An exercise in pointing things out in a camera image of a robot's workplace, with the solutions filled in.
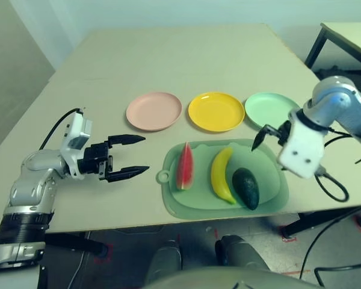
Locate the grey robot leg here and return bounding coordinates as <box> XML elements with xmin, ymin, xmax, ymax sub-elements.
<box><xmin>215</xmin><ymin>234</ymin><xmax>270</xmax><ymax>272</ymax></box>
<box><xmin>146</xmin><ymin>240</ymin><xmax>183</xmax><ymax>281</ymax></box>

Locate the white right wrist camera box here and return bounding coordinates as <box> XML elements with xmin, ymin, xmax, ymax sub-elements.
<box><xmin>277</xmin><ymin>113</ymin><xmax>325</xmax><ymax>179</ymax></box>

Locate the grey left robot leg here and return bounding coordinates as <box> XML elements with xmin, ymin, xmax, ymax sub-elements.
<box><xmin>146</xmin><ymin>240</ymin><xmax>183</xmax><ymax>281</ymax></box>

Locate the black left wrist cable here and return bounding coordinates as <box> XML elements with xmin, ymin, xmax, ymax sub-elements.
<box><xmin>39</xmin><ymin>108</ymin><xmax>85</xmax><ymax>151</ymax></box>

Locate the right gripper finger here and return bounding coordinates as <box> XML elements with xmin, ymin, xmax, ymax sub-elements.
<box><xmin>251</xmin><ymin>125</ymin><xmax>271</xmax><ymax>152</ymax></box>

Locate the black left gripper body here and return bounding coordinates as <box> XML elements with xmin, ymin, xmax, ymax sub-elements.
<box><xmin>77</xmin><ymin>140</ymin><xmax>114</xmax><ymax>181</ymax></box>

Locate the grey right robot leg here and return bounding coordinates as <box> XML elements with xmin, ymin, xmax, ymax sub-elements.
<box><xmin>215</xmin><ymin>234</ymin><xmax>270</xmax><ymax>272</ymax></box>

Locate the black table leg frame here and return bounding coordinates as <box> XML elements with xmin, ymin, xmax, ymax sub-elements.
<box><xmin>281</xmin><ymin>204</ymin><xmax>361</xmax><ymax>241</ymax></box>
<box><xmin>45</xmin><ymin>231</ymin><xmax>109</xmax><ymax>256</ymax></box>

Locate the pink round plate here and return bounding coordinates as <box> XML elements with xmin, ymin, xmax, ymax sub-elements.
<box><xmin>126</xmin><ymin>92</ymin><xmax>183</xmax><ymax>132</ymax></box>

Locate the green cutting board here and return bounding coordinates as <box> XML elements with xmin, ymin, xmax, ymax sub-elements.
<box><xmin>156</xmin><ymin>137</ymin><xmax>289</xmax><ymax>220</ymax></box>

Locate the watermelon slice toy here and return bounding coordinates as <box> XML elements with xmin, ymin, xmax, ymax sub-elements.
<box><xmin>176</xmin><ymin>141</ymin><xmax>195</xmax><ymax>191</ymax></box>

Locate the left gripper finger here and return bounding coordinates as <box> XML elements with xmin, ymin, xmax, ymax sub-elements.
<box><xmin>107</xmin><ymin>134</ymin><xmax>147</xmax><ymax>148</ymax></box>
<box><xmin>106</xmin><ymin>165</ymin><xmax>151</xmax><ymax>184</ymax></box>

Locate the grey robot torso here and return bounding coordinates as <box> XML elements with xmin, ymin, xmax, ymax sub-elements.
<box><xmin>141</xmin><ymin>264</ymin><xmax>332</xmax><ymax>289</ymax></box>

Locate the side table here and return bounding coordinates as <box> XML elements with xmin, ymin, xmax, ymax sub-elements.
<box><xmin>305</xmin><ymin>21</ymin><xmax>361</xmax><ymax>76</ymax></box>

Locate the yellow round plate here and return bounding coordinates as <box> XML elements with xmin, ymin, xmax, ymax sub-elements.
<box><xmin>188</xmin><ymin>92</ymin><xmax>245</xmax><ymax>132</ymax></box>

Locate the black foam floor mat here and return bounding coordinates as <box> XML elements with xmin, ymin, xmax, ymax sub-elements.
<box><xmin>314</xmin><ymin>65</ymin><xmax>361</xmax><ymax>91</ymax></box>

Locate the mint green round plate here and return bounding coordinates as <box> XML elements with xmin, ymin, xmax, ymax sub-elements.
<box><xmin>244</xmin><ymin>92</ymin><xmax>301</xmax><ymax>131</ymax></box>

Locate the dark green avocado toy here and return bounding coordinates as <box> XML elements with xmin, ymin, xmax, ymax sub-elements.
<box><xmin>232</xmin><ymin>167</ymin><xmax>260</xmax><ymax>211</ymax></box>

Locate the yellow banana toy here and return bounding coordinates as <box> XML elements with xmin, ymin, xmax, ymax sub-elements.
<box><xmin>211</xmin><ymin>146</ymin><xmax>238</xmax><ymax>206</ymax></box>

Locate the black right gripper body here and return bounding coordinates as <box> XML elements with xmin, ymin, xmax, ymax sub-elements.
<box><xmin>267</xmin><ymin>119</ymin><xmax>292</xmax><ymax>147</ymax></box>

